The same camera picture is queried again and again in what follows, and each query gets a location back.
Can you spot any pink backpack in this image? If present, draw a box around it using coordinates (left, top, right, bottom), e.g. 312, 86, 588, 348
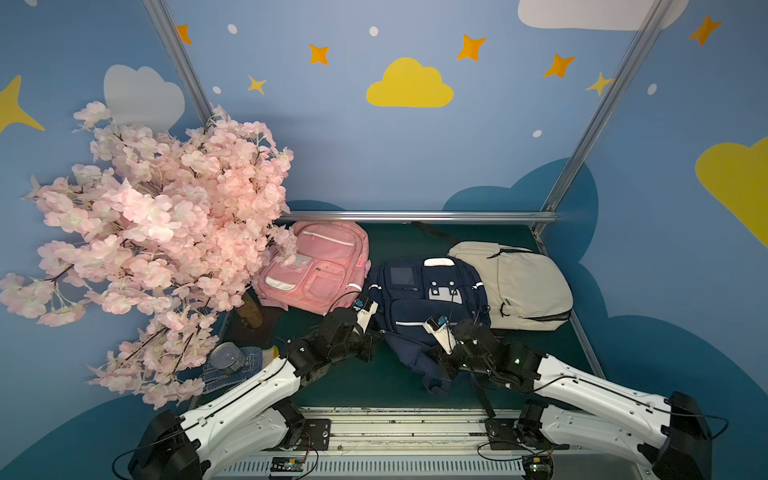
252, 221, 371, 315

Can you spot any navy blue backpack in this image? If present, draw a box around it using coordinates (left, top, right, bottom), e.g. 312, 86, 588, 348
364, 222, 495, 416

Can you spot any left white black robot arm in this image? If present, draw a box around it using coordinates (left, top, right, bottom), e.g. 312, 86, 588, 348
127, 300, 380, 479

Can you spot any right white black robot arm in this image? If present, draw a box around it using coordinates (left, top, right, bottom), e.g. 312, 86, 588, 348
423, 318, 714, 479

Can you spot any beige backpack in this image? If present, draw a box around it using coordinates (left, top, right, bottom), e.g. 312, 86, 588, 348
448, 241, 573, 332

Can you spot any rear horizontal aluminium bar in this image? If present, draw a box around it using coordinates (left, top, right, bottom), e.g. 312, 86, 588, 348
281, 211, 557, 225

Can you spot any blue patterned cloth item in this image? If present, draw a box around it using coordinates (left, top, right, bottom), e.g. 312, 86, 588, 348
202, 346, 279, 395

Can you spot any right green circuit board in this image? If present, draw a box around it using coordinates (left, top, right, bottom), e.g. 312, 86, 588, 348
522, 455, 554, 480

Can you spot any green circuit board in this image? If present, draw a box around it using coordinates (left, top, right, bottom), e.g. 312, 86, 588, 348
522, 455, 554, 480
268, 457, 306, 478

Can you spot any left green circuit board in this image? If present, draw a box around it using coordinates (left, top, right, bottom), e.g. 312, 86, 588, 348
268, 457, 306, 478

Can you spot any pink cherry blossom tree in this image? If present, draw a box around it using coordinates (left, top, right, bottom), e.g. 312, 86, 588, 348
1, 102, 297, 408

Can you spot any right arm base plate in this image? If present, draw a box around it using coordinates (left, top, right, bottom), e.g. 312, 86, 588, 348
484, 418, 571, 452

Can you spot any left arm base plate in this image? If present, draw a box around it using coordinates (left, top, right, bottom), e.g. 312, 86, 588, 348
276, 418, 332, 451

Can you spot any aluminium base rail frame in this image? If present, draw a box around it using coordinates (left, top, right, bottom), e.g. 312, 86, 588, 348
146, 407, 670, 480

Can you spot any right side floor rail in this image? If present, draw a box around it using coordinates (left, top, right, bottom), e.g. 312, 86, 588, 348
532, 230, 606, 379

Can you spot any left aluminium frame post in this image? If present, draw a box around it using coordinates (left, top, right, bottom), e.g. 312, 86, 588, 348
142, 0, 213, 124

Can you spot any aluminium frame post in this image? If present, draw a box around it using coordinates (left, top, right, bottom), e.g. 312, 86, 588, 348
541, 0, 676, 212
142, 0, 213, 124

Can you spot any right aluminium frame post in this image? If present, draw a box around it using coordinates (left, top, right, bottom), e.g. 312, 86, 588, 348
541, 0, 676, 212

